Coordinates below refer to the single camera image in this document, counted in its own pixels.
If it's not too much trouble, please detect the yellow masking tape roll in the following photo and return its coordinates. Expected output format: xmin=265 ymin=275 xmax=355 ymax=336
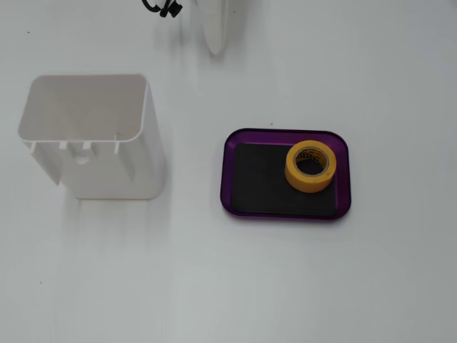
xmin=283 ymin=139 xmax=338 ymax=194

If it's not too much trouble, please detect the purple metal tray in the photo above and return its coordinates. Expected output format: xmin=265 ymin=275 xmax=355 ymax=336
xmin=220 ymin=127 xmax=353 ymax=221

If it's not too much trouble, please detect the white plastic bin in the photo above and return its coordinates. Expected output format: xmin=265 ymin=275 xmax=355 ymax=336
xmin=17 ymin=74 xmax=166 ymax=200

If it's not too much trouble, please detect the black tray mat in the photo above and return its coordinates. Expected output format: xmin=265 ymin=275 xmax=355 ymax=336
xmin=230 ymin=141 xmax=338 ymax=217

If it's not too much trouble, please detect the white long gripper finger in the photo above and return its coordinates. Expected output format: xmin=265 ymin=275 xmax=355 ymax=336
xmin=199 ymin=0 xmax=230 ymax=56

